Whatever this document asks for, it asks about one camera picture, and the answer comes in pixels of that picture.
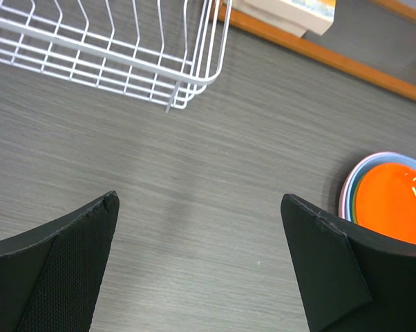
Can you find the lime green plate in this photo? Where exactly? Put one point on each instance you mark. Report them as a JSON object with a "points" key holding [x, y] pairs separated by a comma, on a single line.
{"points": [[353, 210]]}

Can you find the orange wooden shelf rack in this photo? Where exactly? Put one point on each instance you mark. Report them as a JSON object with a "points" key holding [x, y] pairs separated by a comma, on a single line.
{"points": [[323, 55]]}

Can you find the pink plate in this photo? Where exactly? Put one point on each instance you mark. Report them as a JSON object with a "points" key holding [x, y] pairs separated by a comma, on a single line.
{"points": [[346, 184]]}

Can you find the light blue plate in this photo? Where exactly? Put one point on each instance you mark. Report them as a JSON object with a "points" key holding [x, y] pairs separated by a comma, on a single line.
{"points": [[390, 158]]}

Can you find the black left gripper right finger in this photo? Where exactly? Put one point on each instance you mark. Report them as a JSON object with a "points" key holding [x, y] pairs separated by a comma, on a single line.
{"points": [[350, 278]]}

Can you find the stack of books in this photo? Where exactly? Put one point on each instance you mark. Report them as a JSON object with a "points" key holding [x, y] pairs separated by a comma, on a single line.
{"points": [[292, 16]]}

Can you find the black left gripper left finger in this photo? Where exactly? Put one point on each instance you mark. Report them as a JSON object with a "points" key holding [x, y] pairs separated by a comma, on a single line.
{"points": [[50, 276]]}

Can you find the white wire dish rack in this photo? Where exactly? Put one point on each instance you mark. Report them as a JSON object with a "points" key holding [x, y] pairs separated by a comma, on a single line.
{"points": [[164, 52]]}

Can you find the orange plate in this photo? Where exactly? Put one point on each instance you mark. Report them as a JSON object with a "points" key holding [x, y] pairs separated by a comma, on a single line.
{"points": [[386, 201]]}

